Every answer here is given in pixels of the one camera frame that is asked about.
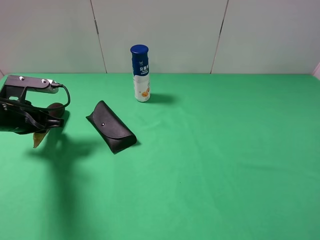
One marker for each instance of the black leather glasses case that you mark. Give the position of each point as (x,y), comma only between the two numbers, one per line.
(111,128)

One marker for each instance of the green tablecloth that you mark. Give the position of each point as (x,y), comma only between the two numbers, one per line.
(218,157)

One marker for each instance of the purple eggplant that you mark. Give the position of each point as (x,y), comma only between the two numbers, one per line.
(38,137)

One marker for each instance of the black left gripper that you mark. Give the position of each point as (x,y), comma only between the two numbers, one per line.
(19,120)

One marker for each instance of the blue white yogurt bottle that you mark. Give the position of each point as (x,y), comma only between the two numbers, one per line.
(140,69)

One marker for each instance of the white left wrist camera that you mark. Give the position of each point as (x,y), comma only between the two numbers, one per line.
(34,84)

